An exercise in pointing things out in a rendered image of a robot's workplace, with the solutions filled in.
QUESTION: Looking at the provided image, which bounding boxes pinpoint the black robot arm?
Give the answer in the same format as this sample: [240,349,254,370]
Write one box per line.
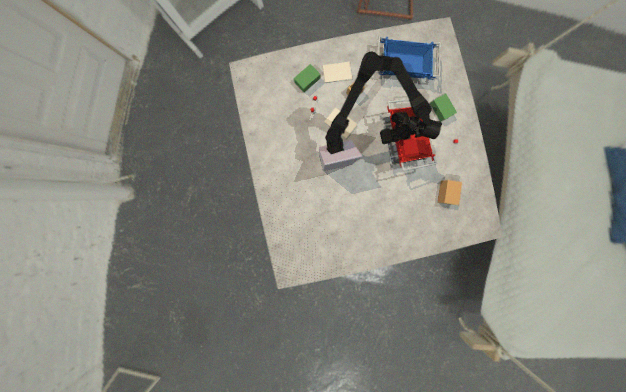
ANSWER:
[325,51,442,154]

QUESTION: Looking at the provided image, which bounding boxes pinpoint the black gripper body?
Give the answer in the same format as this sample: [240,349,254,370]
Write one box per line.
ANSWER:
[380,123,422,144]

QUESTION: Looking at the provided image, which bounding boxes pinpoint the green rectangular block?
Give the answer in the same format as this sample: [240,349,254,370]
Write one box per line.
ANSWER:
[430,94,457,122]
[294,64,321,92]

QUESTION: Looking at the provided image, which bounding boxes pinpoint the red plastic tray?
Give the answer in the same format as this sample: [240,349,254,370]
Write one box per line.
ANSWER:
[387,99,437,171]

